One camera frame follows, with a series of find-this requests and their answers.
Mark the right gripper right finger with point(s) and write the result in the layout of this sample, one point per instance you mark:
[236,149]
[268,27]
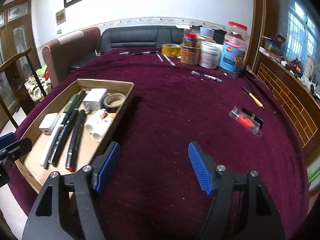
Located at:
[241,207]

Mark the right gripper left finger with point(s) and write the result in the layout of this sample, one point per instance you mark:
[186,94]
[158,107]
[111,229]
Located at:
[66,207]

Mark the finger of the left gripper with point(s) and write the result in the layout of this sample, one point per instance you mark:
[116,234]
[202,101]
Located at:
[11,150]

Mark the white paint marker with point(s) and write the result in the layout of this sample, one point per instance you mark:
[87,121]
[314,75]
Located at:
[51,142]

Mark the small white cube charger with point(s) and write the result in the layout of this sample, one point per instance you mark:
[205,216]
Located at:
[48,123]

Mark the black marker red tip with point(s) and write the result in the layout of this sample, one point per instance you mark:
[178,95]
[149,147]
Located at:
[75,141]

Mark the black twin marker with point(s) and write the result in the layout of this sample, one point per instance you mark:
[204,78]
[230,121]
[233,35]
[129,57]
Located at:
[62,139]

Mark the thin black pen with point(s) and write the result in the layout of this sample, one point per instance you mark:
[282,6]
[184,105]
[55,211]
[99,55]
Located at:
[75,104]

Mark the red candle clear package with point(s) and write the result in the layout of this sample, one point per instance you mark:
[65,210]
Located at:
[243,119]

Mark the white dropper bottle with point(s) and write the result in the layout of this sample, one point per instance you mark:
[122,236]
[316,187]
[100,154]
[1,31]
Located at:
[94,120]

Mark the white bottle orange cap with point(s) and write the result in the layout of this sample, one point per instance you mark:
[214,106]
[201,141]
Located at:
[100,130]

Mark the large white power adapter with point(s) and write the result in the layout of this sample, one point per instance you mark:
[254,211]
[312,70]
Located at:
[93,100]

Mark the black electrical tape roll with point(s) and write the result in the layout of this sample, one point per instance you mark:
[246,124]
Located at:
[113,101]

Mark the green lighter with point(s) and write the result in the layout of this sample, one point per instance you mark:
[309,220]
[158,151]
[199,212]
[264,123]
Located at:
[74,96]

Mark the brown cardboard tray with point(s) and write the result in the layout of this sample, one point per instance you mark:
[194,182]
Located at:
[89,148]

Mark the wooden chair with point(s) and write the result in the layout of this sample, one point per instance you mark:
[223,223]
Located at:
[16,82]

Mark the maroon velvet tablecloth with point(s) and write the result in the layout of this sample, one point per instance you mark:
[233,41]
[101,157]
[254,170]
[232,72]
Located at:
[154,193]

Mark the yellow black pen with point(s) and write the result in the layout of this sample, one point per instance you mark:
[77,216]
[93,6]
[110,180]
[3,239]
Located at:
[258,103]

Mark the maroon armchair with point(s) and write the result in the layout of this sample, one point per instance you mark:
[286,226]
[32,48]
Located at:
[62,53]

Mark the wooden side cabinet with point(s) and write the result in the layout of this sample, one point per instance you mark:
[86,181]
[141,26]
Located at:
[296,101]

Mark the blue patterned pen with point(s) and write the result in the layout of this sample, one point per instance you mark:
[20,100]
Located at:
[213,78]

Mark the small silver battery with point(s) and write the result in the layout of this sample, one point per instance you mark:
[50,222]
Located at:
[195,73]

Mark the blue label snack jar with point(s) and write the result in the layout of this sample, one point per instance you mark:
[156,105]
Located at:
[233,55]

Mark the white plastic tub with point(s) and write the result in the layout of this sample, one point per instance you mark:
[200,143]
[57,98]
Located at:
[210,53]

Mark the white craft knife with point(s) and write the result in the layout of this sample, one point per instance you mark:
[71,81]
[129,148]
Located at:
[169,60]

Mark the black leather sofa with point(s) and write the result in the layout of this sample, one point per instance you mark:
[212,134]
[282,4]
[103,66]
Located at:
[131,37]

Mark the brown label plastic jar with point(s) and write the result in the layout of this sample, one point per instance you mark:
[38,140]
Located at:
[190,55]

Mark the black silver pen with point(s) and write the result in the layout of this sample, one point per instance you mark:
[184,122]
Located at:
[145,53]

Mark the yellow packing tape roll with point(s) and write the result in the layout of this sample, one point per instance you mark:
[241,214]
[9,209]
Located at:
[171,50]

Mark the red lid clear jar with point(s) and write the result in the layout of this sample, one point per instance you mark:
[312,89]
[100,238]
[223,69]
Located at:
[237,30]

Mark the small framed wall plaque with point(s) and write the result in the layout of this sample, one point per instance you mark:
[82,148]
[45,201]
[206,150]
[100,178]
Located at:
[60,17]

